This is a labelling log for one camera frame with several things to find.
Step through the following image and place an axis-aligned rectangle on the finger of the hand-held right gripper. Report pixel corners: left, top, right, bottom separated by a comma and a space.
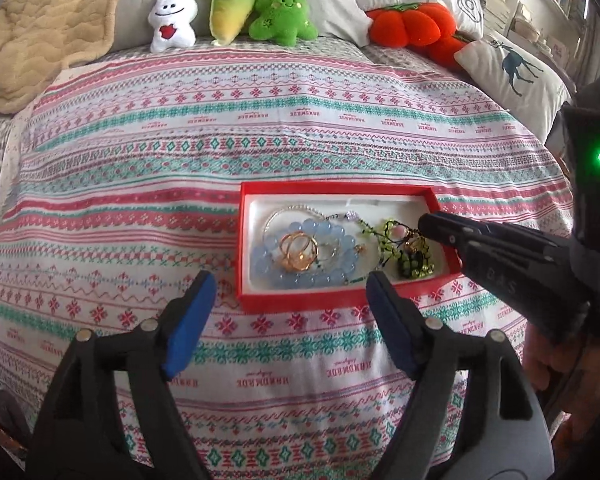
419, 229, 482, 262
417, 211, 575, 257

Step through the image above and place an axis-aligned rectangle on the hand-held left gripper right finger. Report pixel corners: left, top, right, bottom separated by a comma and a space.
365, 270, 553, 480

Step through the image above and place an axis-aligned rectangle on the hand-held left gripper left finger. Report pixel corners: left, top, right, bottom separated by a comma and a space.
25, 270, 218, 480

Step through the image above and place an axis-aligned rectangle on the green bead bracelet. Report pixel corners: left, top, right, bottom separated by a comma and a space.
370, 218, 437, 281

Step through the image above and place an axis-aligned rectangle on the red jewelry box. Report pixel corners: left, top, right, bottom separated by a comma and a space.
234, 182, 464, 315

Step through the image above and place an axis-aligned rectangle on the dark bead chain purple bead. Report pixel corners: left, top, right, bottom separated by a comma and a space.
325, 209, 382, 234

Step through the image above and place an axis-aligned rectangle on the light blue bead bracelet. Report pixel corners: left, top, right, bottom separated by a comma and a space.
252, 218, 359, 289

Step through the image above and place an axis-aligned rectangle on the thin gold ring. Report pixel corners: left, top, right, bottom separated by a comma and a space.
279, 232, 322, 262

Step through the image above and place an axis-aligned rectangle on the person's right hand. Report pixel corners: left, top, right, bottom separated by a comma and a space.
522, 329, 600, 457

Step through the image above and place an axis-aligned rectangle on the red green patterned bedspread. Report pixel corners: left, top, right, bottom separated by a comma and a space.
0, 35, 581, 480

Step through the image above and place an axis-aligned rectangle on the white pillow with deer print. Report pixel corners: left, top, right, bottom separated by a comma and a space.
452, 30, 574, 144

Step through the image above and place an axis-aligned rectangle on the orange persimmon plush toy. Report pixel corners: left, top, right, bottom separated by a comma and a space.
367, 1, 474, 66

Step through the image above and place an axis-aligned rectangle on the stack of books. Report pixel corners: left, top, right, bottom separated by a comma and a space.
472, 0, 512, 37

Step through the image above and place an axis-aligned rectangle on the grey pillow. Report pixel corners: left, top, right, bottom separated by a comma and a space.
92, 0, 377, 54

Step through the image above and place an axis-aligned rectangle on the green tree plush toy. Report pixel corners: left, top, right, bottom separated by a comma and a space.
248, 0, 319, 49

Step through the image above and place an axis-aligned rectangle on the yellow green carrot plush toy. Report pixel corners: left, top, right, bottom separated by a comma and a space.
209, 0, 259, 45

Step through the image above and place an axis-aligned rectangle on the white rabbit plush toy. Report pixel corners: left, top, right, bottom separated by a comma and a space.
148, 0, 201, 54

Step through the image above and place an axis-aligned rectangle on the beige quilted blanket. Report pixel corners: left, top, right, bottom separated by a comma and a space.
0, 0, 149, 114

